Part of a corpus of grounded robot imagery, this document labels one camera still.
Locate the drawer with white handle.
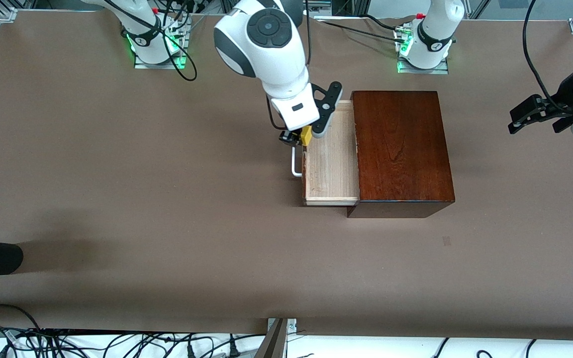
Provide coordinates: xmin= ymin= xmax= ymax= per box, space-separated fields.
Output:
xmin=291 ymin=99 xmax=360 ymax=206

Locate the dark wooden cabinet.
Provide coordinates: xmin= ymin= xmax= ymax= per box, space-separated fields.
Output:
xmin=346 ymin=90 xmax=456 ymax=219

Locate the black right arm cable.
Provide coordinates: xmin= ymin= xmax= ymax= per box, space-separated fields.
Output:
xmin=102 ymin=0 xmax=312 ymax=132

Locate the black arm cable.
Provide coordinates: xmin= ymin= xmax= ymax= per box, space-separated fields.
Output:
xmin=522 ymin=0 xmax=573 ymax=111
xmin=102 ymin=0 xmax=312 ymax=132

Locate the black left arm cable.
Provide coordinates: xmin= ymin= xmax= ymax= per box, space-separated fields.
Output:
xmin=522 ymin=0 xmax=573 ymax=111

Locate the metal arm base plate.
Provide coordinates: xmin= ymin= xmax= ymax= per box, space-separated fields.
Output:
xmin=135 ymin=30 xmax=188 ymax=70
xmin=397 ymin=57 xmax=450 ymax=75

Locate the thin black table cable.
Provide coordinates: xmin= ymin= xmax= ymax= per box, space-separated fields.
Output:
xmin=316 ymin=17 xmax=406 ymax=43

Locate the aluminium bracket with profile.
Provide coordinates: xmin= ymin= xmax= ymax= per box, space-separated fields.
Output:
xmin=254 ymin=318 xmax=298 ymax=358

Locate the black cable loop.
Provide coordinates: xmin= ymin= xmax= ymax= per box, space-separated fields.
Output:
xmin=0 ymin=303 xmax=43 ymax=331

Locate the tangled black cables bundle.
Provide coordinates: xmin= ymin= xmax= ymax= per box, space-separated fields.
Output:
xmin=0 ymin=326 xmax=247 ymax=358

